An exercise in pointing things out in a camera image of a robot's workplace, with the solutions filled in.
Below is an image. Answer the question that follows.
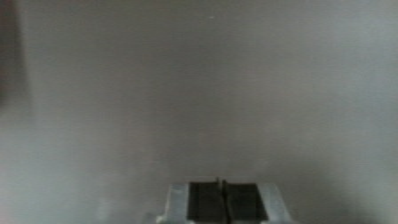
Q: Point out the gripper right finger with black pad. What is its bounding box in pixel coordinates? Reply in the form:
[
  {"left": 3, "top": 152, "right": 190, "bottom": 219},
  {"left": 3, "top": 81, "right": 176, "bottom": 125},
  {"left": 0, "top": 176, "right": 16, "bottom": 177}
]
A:
[{"left": 222, "top": 181, "right": 295, "bottom": 224}]

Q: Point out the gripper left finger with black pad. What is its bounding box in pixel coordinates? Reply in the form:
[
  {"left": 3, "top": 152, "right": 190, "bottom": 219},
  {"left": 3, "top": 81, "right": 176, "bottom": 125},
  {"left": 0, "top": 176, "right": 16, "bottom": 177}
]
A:
[{"left": 156, "top": 176, "right": 227, "bottom": 224}]

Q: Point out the white cabinet body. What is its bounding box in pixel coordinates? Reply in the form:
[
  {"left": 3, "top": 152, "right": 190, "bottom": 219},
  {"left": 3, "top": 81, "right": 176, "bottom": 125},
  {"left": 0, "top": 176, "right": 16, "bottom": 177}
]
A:
[{"left": 0, "top": 0, "right": 398, "bottom": 224}]

